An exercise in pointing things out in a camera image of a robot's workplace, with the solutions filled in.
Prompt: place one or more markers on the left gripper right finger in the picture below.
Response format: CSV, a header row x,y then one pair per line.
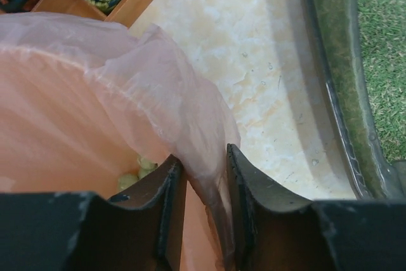
x,y
277,229

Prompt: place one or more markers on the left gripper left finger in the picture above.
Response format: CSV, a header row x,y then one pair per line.
x,y
140,228

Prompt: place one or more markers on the pink bag-lined trash bin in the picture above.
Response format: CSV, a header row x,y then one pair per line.
x,y
82,100

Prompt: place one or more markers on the dark litter box tray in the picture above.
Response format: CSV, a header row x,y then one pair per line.
x,y
334,35

